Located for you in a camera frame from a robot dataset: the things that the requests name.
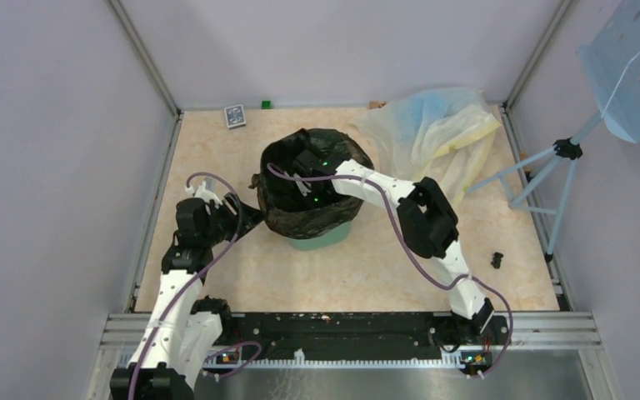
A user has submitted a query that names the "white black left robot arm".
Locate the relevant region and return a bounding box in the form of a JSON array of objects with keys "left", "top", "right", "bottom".
[{"left": 109, "top": 192, "right": 263, "bottom": 399}]

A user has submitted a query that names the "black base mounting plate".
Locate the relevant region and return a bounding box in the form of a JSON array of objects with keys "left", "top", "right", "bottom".
[{"left": 216, "top": 312, "right": 508, "bottom": 361}]

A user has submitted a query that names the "white cable duct strip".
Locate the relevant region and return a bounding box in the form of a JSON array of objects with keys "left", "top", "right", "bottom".
[{"left": 203, "top": 348, "right": 465, "bottom": 371}]

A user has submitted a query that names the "translucent white plastic bag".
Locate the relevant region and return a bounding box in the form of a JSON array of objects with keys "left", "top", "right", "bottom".
[{"left": 352, "top": 87, "right": 502, "bottom": 206}]

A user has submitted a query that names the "light blue perforated panel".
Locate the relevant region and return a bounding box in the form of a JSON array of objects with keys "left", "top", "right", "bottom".
[{"left": 577, "top": 0, "right": 640, "bottom": 143}]

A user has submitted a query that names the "green plastic trash bin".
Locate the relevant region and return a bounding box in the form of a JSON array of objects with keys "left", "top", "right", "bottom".
[{"left": 287, "top": 222, "right": 352, "bottom": 251}]

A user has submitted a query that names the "light blue tripod stand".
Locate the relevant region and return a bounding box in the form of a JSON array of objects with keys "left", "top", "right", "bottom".
[{"left": 466, "top": 112, "right": 603, "bottom": 263}]

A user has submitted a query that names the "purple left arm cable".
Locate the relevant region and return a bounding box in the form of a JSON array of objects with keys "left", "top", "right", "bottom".
[{"left": 127, "top": 172, "right": 263, "bottom": 400}]

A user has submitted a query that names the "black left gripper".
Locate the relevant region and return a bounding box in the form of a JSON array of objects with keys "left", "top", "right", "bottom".
[{"left": 202, "top": 192, "right": 268, "bottom": 246}]

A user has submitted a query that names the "black trash bag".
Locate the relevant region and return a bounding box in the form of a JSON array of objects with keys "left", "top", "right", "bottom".
[{"left": 250, "top": 127, "right": 374, "bottom": 240}]

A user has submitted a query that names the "small black part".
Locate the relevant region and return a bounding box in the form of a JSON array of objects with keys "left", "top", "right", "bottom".
[{"left": 490, "top": 252, "right": 504, "bottom": 269}]

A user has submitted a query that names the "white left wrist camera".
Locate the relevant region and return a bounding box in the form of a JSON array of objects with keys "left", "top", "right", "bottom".
[{"left": 185, "top": 178, "right": 239, "bottom": 217}]

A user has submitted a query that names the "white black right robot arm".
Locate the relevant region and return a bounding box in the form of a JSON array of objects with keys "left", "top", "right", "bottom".
[{"left": 290, "top": 150, "right": 494, "bottom": 343}]

